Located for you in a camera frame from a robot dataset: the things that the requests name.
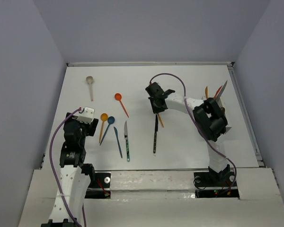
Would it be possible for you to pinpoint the black-handle metal knife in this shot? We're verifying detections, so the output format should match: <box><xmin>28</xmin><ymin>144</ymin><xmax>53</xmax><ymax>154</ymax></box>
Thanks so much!
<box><xmin>153</xmin><ymin>114</ymin><xmax>159</xmax><ymax>154</ymax></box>

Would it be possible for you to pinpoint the orange-red plastic knife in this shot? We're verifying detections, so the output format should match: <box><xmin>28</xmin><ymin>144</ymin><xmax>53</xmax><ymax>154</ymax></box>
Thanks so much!
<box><xmin>214</xmin><ymin>86</ymin><xmax>222</xmax><ymax>99</ymax></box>

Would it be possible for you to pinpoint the pink-handle metal knife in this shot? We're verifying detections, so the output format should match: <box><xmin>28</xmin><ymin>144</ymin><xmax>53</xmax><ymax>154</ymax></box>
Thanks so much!
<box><xmin>216</xmin><ymin>81</ymin><xmax>228</xmax><ymax>100</ymax></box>

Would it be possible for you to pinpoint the white two-compartment utensil holder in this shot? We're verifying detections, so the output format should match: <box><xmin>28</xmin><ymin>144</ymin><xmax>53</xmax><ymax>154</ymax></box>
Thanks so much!
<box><xmin>199</xmin><ymin>98</ymin><xmax>232</xmax><ymax>140</ymax></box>

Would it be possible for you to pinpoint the beige plastic spoon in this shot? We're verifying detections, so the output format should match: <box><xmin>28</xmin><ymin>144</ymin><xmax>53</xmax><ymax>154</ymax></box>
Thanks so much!
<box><xmin>86</xmin><ymin>76</ymin><xmax>94</xmax><ymax>101</ymax></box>

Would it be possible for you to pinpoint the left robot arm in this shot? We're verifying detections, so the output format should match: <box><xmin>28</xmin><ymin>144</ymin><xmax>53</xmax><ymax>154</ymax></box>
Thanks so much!
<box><xmin>43</xmin><ymin>107</ymin><xmax>98</xmax><ymax>227</ymax></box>

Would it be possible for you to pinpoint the orange-red plastic spoon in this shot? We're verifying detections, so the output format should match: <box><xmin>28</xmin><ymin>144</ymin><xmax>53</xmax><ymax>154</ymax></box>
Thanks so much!
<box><xmin>114</xmin><ymin>93</ymin><xmax>129</xmax><ymax>118</ymax></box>

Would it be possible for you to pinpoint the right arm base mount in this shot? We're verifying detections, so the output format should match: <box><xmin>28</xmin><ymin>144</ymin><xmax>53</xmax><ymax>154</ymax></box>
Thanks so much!
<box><xmin>193</xmin><ymin>172</ymin><xmax>240</xmax><ymax>198</ymax></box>

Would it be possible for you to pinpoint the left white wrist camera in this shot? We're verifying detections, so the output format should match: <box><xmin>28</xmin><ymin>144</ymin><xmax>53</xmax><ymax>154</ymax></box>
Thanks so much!
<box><xmin>77</xmin><ymin>107</ymin><xmax>95</xmax><ymax>124</ymax></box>

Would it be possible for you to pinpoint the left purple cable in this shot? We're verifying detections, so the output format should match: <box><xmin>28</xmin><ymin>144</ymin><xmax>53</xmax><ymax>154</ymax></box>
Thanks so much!
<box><xmin>49</xmin><ymin>107</ymin><xmax>87</xmax><ymax>227</ymax></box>

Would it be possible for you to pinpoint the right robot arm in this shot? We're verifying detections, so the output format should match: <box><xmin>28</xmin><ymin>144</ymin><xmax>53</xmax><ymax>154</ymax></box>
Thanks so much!
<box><xmin>145</xmin><ymin>82</ymin><xmax>232</xmax><ymax>187</ymax></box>

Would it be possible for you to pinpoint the yellow-orange plastic spoon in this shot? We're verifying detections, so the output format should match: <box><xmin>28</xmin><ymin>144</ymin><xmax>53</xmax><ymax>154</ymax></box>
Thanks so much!
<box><xmin>99</xmin><ymin>113</ymin><xmax>108</xmax><ymax>143</ymax></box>

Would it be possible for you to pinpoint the orange knife in holder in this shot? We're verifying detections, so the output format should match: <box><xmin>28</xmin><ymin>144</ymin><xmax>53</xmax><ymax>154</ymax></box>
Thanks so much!
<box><xmin>205</xmin><ymin>86</ymin><xmax>209</xmax><ymax>100</ymax></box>

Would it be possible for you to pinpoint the teal plastic knife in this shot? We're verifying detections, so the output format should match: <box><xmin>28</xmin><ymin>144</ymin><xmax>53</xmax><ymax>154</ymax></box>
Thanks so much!
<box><xmin>114</xmin><ymin>127</ymin><xmax>123</xmax><ymax>158</ymax></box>

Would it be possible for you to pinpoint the blue plastic spoon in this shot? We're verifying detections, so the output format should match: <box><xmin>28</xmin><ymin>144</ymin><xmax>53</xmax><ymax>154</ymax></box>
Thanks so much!
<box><xmin>100</xmin><ymin>116</ymin><xmax>115</xmax><ymax>145</ymax></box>

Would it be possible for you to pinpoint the patterned-handle metal knife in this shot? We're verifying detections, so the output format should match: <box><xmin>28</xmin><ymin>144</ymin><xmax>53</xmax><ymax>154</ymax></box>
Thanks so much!
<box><xmin>124</xmin><ymin>121</ymin><xmax>130</xmax><ymax>162</ymax></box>

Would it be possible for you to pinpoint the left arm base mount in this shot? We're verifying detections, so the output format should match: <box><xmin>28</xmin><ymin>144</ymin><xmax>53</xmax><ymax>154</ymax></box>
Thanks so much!
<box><xmin>85</xmin><ymin>172</ymin><xmax>111</xmax><ymax>199</ymax></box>

